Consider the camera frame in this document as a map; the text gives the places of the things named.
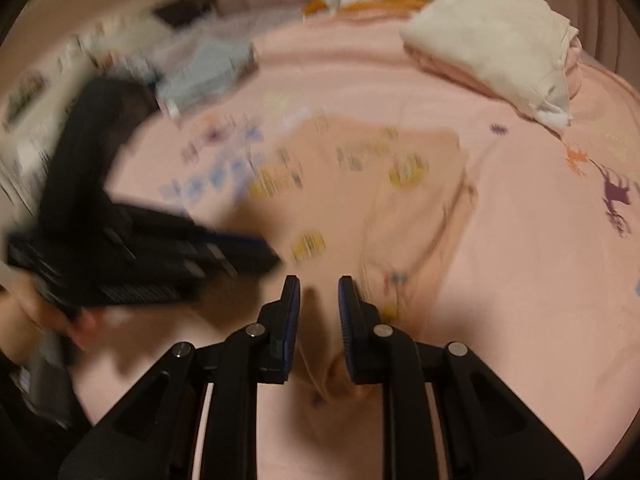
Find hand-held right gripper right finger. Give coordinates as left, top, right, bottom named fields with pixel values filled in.
left=337, top=275, right=586, bottom=480

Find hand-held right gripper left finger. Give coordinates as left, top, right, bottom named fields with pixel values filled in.
left=57, top=275, right=302, bottom=480

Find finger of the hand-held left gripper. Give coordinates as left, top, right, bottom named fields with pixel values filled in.
left=192, top=220, right=283, bottom=258
left=192, top=247, right=283, bottom=301

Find pink bear print shirt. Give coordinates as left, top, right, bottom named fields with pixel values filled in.
left=240, top=115, right=478, bottom=406

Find grey clothes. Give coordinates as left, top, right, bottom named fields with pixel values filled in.
left=155, top=40, right=258, bottom=113

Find person's left hand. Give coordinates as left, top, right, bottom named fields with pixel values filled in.
left=0, top=285, right=101, bottom=361

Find pink printed bed sheet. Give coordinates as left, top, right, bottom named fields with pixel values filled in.
left=65, top=10, right=640, bottom=480

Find beige pillow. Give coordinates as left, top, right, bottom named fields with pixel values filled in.
left=95, top=15, right=171, bottom=61

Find grey bed sheet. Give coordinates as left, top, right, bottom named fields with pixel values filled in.
left=165, top=7, right=311, bottom=56

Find dark brown pillow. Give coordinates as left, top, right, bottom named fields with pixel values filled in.
left=152, top=0, right=213, bottom=28

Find folded pink cloth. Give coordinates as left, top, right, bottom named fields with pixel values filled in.
left=405, top=35, right=583, bottom=98

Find folded white cloth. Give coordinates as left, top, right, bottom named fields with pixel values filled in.
left=400, top=0, right=581, bottom=128

